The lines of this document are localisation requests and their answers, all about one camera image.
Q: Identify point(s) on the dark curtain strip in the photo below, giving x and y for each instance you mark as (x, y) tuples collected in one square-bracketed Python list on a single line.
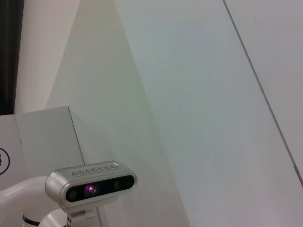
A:
[(8, 54)]

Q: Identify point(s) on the silver head depth camera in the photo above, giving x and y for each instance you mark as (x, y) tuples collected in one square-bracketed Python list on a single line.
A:
[(94, 186)]

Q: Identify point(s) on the white robot neck bracket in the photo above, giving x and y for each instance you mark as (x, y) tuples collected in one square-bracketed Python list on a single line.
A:
[(16, 201)]

